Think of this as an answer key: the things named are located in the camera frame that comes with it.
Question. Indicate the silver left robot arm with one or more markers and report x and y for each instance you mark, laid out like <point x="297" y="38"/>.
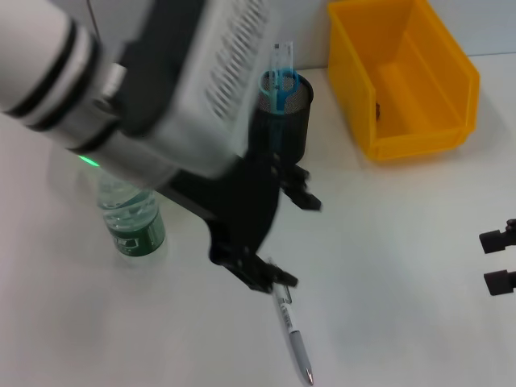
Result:
<point x="32" y="48"/>

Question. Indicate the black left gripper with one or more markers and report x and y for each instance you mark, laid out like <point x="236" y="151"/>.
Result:
<point x="242" y="209"/>

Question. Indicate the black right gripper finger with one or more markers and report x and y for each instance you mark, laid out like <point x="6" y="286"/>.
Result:
<point x="493" y="242"/>
<point x="500" y="282"/>

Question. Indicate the transparent plastic ruler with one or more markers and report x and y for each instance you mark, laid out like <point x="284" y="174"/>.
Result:
<point x="282" y="56"/>

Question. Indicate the yellow plastic storage bin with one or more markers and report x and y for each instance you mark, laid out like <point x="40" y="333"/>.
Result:
<point x="423" y="101"/>

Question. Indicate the blue scissors with blade cover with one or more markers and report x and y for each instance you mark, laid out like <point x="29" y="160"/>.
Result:
<point x="278" y="96"/>

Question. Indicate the black mesh pen cup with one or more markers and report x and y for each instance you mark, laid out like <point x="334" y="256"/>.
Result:
<point x="296" y="129"/>

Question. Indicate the clear grey ballpoint pen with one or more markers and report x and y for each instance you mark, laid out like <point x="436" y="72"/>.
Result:
<point x="298" y="346"/>

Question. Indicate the clear water bottle green label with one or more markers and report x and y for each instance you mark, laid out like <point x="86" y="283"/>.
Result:
<point x="133" y="225"/>

